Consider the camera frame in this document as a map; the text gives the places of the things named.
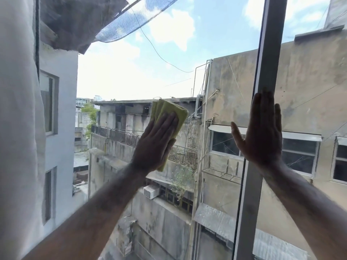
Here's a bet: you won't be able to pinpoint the person's right hand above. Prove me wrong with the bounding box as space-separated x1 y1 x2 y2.
231 88 283 175

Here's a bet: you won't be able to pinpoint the person's left hand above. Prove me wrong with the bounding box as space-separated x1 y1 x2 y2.
130 112 179 173

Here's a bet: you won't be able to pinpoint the yellow-green cleaning cloth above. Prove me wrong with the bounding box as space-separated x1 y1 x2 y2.
150 98 189 172

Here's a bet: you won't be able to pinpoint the person's right forearm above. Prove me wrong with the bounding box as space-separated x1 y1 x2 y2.
260 162 347 260

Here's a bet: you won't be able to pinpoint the person's left forearm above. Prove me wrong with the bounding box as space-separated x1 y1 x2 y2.
21 163 157 260

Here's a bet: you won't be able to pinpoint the white window canopy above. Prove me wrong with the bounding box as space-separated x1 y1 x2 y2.
208 124 323 142

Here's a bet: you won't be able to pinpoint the grey metal pipes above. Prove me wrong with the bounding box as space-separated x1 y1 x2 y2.
193 59 213 120

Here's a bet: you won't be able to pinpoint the wide white-framed window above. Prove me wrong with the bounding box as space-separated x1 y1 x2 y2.
210 130 321 177

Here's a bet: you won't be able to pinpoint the black metal balcony railing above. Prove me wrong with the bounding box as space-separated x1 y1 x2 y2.
91 124 198 170

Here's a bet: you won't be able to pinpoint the white air conditioner unit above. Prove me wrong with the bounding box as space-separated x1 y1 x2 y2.
143 184 160 200

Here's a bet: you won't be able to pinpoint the narrow white-framed window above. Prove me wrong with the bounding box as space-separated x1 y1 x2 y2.
330 136 347 185

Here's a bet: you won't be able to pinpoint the green tree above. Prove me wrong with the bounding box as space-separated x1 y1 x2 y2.
81 103 99 139

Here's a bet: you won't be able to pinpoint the corrugated metal awning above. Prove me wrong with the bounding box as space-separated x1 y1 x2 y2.
194 203 310 260

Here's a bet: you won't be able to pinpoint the white building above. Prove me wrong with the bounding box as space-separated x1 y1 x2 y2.
39 43 90 230

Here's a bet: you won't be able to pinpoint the grey weathered concrete building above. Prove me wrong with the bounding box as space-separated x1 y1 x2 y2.
89 97 202 260

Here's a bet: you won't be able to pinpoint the dark mesh net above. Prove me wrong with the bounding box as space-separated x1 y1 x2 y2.
95 0 183 44

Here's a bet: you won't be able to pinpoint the concrete roof overhang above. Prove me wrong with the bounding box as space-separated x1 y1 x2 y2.
39 0 130 55

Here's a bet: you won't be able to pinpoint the white curtain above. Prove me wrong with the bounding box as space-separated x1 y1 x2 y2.
0 0 47 260

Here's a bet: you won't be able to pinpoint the grey window frame bar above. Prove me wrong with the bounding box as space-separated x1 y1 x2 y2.
233 0 288 260

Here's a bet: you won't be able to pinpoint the small green wall plant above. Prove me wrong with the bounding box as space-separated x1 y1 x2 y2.
171 164 194 204

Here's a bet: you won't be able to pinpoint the black hanging cable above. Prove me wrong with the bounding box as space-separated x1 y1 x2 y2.
130 7 195 73

